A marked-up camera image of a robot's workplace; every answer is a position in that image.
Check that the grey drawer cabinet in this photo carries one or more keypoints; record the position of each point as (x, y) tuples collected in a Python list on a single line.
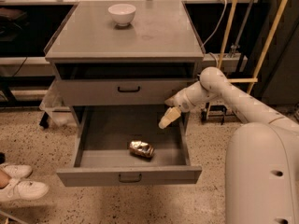
[(159, 43)]

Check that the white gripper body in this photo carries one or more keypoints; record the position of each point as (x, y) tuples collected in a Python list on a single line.
[(184, 102)]

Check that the closed grey upper drawer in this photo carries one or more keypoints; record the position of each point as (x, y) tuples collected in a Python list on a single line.
[(104, 91)]

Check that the black drawer handle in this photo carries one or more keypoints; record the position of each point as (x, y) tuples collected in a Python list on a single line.
[(129, 178), (123, 90)]

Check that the crushed orange metallic can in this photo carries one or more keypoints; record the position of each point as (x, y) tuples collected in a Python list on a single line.
[(141, 149)]

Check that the black upper drawer handle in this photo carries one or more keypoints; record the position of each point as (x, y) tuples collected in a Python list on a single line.
[(123, 90)]

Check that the yellow wheeled ladder frame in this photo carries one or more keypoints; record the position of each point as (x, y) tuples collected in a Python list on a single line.
[(230, 22)]

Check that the open grey lower drawer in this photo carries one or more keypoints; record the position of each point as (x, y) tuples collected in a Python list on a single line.
[(102, 148)]

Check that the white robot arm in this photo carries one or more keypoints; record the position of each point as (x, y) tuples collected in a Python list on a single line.
[(262, 159)]

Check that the clear plastic bin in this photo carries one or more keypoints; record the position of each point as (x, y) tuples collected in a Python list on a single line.
[(54, 106)]

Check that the black lower drawer handle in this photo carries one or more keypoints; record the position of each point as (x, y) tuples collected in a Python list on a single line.
[(129, 178)]

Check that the white sneaker near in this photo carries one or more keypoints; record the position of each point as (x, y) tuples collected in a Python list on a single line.
[(27, 190)]

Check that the white sneaker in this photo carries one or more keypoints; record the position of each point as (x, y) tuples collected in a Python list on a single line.
[(16, 171), (27, 190)]

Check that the white ceramic bowl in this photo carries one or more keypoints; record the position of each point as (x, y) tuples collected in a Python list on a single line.
[(122, 14)]

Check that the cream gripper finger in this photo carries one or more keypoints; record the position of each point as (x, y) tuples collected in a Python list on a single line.
[(171, 114)]

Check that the white sneaker far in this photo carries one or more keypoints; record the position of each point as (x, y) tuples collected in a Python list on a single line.
[(16, 171)]

